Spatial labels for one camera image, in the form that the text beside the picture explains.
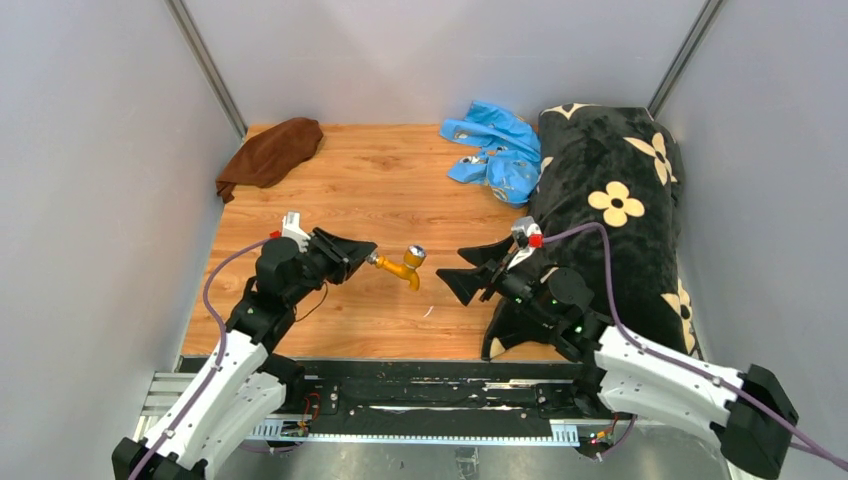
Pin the silver threaded pipe fitting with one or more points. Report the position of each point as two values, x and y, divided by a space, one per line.
372 258

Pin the black floral blanket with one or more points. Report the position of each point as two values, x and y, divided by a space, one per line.
620 168

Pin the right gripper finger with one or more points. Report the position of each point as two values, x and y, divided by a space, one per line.
497 252
465 283

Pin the brown cloth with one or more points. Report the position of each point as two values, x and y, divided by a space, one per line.
267 158

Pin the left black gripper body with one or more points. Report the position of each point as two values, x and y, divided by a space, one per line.
330 264

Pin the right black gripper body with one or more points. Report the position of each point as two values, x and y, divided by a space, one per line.
507 282

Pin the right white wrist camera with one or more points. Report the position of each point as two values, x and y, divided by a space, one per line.
528 237

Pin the blue plastic bag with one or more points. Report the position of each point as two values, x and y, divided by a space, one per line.
508 152

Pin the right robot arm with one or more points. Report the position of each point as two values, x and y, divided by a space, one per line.
747 415

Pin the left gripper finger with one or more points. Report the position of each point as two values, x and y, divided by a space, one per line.
335 247
349 265

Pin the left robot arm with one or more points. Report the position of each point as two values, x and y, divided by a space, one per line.
243 381

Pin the yellow brass water faucet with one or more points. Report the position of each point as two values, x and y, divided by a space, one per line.
407 268

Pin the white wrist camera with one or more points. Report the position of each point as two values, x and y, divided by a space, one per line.
291 228
528 237

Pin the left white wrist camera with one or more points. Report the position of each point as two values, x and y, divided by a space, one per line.
291 228

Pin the aluminium frame rail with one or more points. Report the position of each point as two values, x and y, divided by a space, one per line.
207 414

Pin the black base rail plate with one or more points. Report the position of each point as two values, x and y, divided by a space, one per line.
463 403

